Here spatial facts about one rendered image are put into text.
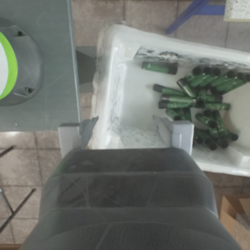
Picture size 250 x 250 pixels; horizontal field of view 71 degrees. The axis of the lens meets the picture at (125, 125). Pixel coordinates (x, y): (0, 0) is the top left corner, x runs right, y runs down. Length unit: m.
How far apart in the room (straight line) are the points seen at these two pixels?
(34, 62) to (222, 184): 1.63
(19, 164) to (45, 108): 1.31
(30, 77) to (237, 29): 1.33
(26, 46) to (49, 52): 0.04
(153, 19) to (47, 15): 1.00
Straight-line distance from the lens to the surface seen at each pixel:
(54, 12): 0.37
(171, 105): 0.81
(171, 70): 0.80
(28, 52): 0.35
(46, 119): 0.38
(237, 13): 0.60
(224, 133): 0.82
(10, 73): 0.30
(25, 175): 1.70
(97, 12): 1.32
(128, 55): 0.59
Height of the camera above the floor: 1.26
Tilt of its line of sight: 73 degrees down
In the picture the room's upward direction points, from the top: 179 degrees clockwise
